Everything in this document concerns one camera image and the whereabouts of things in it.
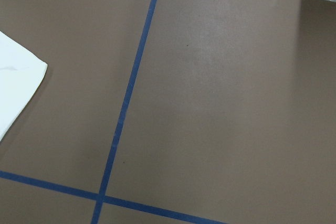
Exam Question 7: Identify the white printed t-shirt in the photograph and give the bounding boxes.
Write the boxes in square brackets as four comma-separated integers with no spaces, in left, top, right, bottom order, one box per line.
[1,33,48,138]

